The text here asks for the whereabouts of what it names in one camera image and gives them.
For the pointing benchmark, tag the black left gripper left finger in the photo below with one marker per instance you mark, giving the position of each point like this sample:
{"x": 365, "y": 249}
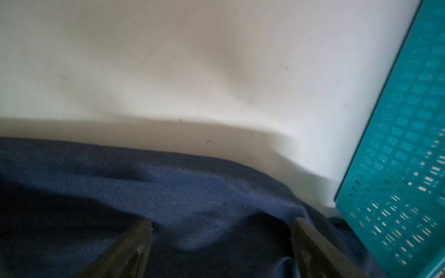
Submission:
{"x": 127, "y": 257}

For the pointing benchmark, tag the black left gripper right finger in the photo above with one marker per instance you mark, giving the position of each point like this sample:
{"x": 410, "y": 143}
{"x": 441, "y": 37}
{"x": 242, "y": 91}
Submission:
{"x": 316, "y": 257}

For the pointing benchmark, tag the dark blue denim trousers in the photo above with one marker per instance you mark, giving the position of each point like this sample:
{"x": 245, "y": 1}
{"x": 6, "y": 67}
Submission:
{"x": 63, "y": 204}

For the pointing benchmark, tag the teal plastic basket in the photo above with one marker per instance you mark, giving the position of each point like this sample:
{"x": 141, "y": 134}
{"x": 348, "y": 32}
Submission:
{"x": 393, "y": 194}

